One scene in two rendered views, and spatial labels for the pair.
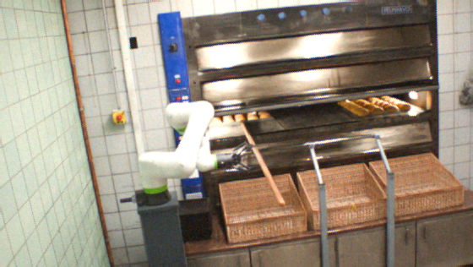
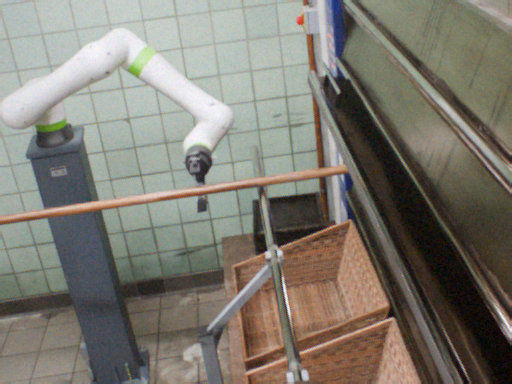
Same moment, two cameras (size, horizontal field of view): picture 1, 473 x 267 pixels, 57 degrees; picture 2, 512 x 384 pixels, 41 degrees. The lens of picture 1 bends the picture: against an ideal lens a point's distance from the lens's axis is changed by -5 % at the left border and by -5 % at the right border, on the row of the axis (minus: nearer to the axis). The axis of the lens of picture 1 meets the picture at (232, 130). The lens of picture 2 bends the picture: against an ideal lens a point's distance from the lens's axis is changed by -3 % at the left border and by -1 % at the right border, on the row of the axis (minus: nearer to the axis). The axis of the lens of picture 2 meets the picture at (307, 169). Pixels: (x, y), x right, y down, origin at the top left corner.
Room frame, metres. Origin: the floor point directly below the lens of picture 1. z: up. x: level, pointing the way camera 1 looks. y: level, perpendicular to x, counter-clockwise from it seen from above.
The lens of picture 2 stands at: (3.03, -2.09, 2.18)
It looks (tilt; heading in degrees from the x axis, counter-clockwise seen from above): 26 degrees down; 88
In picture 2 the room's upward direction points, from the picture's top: 6 degrees counter-clockwise
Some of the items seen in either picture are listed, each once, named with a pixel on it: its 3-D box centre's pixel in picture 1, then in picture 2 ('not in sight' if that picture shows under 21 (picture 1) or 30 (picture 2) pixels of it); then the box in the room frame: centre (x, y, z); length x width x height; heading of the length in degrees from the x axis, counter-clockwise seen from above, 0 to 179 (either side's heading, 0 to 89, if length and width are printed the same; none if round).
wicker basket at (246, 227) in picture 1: (260, 206); (305, 301); (3.05, -0.14, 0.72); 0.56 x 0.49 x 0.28; 95
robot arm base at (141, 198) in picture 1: (145, 196); (55, 127); (2.15, 0.47, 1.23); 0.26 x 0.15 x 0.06; 98
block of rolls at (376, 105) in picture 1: (372, 104); not in sight; (3.83, -1.25, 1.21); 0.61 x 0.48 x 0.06; 4
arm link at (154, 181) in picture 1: (154, 171); (43, 103); (2.16, 0.40, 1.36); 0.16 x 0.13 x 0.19; 73
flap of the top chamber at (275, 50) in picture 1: (318, 45); (425, 23); (3.36, -0.70, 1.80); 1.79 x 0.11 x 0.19; 94
